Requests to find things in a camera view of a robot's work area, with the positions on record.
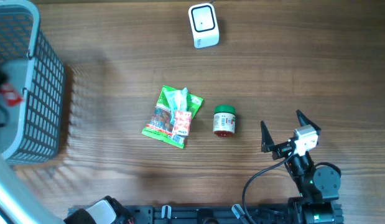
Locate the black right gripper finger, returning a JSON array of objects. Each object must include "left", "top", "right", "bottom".
[
  {"left": 296, "top": 110, "right": 321, "bottom": 131},
  {"left": 261, "top": 121, "right": 275, "bottom": 152}
]

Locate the green-lidded jar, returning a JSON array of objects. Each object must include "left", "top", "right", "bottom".
[{"left": 213, "top": 105, "right": 236, "bottom": 138}]

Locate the red small carton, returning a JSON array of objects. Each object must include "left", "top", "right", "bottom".
[{"left": 172, "top": 110, "right": 192, "bottom": 136}]

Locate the green candy bag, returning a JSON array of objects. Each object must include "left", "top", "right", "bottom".
[{"left": 142, "top": 86, "right": 203, "bottom": 149}]

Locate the red stick sachet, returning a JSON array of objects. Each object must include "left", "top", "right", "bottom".
[{"left": 0, "top": 83, "right": 23, "bottom": 107}]

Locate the mint wet wipes packet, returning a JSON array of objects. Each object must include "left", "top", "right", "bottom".
[{"left": 165, "top": 88, "right": 188, "bottom": 111}]

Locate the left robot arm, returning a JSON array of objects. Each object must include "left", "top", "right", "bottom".
[{"left": 0, "top": 153, "right": 135, "bottom": 224}]

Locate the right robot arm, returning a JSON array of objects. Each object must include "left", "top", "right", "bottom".
[{"left": 261, "top": 110, "right": 344, "bottom": 224}]

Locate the white barcode scanner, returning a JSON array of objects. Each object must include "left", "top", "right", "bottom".
[{"left": 188, "top": 2, "right": 220, "bottom": 49}]

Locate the grey plastic mesh basket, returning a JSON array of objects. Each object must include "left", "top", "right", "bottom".
[{"left": 0, "top": 1, "right": 66, "bottom": 165}]

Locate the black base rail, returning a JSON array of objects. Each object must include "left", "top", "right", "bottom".
[{"left": 67, "top": 203, "right": 344, "bottom": 224}]

